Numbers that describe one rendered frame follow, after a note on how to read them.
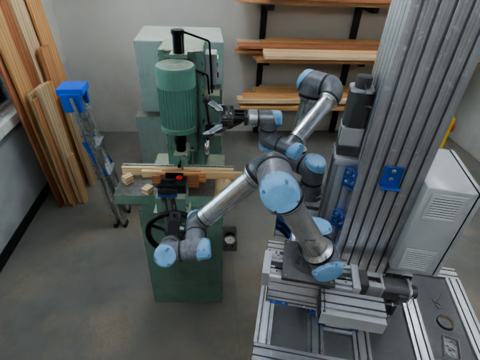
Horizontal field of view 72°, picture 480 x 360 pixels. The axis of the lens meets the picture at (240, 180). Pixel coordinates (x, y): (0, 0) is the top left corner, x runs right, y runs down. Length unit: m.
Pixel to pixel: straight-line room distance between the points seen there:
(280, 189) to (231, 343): 1.40
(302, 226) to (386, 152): 0.47
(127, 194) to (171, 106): 0.51
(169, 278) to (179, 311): 0.27
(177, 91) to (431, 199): 1.11
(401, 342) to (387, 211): 0.90
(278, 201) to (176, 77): 0.75
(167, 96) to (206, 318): 1.41
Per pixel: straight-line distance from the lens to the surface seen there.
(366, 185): 1.43
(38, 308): 2.61
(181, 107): 1.54
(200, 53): 1.72
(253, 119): 1.47
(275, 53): 3.47
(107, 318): 2.40
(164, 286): 2.24
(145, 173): 1.84
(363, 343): 2.09
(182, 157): 1.70
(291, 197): 0.99
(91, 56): 4.09
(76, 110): 2.41
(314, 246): 1.19
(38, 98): 2.85
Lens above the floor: 1.95
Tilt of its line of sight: 36 degrees down
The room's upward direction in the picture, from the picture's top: 3 degrees clockwise
